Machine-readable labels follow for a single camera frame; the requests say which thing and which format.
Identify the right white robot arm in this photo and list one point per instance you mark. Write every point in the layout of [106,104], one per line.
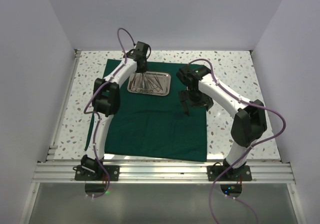
[249,117]

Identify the dark green surgical cloth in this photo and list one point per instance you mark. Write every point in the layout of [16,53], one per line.
[156,126]

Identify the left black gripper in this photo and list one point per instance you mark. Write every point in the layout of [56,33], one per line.
[143,69]

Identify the steel instrument tray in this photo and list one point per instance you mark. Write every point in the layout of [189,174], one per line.
[165,79]

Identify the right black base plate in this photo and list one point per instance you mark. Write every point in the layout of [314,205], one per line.
[240,174]

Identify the steel surgical scissors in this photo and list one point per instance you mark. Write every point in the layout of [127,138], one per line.
[155,86]

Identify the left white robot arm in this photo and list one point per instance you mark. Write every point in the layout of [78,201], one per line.
[103,105]

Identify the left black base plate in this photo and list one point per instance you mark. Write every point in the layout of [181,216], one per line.
[108,172]

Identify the aluminium mounting rail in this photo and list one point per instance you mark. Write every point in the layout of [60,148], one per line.
[162,171]

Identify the left side aluminium rail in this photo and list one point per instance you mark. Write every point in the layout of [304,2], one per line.
[54,140]

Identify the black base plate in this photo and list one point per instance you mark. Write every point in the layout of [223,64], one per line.
[240,174]
[108,172]

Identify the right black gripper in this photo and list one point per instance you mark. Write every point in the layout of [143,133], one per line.
[205,101]

